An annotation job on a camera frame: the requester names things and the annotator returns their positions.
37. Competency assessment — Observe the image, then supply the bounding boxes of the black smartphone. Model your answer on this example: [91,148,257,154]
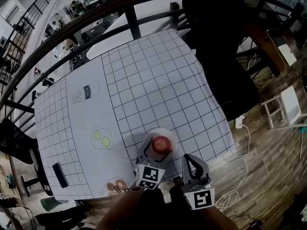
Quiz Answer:
[52,162,69,189]

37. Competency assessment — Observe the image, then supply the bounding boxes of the white power strip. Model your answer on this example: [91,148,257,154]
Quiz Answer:
[235,114,246,129]

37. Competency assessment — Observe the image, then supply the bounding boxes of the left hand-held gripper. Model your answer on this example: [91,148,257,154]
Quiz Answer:
[133,137,174,190]

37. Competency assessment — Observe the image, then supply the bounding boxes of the black metal railing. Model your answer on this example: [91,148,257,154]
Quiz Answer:
[0,0,307,134]

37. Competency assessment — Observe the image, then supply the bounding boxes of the red apple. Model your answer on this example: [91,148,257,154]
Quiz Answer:
[151,135,171,154]

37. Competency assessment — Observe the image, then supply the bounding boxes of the white plate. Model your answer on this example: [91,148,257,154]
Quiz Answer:
[143,127,179,158]

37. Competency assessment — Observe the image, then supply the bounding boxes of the brown wooden desk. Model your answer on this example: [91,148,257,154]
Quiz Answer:
[244,15,303,78]

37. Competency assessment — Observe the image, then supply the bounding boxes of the white laptop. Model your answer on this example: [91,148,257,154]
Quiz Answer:
[277,44,298,67]

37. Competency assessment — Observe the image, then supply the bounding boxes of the black office chair with armrests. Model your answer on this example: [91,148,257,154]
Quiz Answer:
[0,117,54,197]

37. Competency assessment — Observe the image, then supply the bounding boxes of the black mesh office chair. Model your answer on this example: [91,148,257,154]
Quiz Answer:
[181,0,262,122]

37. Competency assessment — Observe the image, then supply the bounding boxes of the white checked tablecloth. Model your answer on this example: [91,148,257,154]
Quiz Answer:
[34,28,237,201]

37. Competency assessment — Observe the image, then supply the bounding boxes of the person's right forearm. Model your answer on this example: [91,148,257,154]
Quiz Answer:
[201,207,238,230]

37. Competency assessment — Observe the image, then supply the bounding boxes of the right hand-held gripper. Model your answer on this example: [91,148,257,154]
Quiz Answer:
[181,153,215,211]

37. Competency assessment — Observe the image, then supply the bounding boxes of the white wooden stool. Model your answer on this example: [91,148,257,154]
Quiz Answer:
[260,85,307,130]

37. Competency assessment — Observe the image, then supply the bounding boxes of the teal mop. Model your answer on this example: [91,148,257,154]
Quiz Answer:
[298,125,307,161]

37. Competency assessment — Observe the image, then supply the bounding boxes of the white cable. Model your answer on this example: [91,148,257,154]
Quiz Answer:
[214,124,252,212]

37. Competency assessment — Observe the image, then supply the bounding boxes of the green bin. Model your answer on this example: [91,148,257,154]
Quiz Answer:
[40,197,63,212]

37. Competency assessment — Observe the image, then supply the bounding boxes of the person's black shorts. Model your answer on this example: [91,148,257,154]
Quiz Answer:
[141,186,207,230]

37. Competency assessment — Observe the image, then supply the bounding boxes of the person's left forearm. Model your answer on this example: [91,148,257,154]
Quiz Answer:
[95,188,145,230]

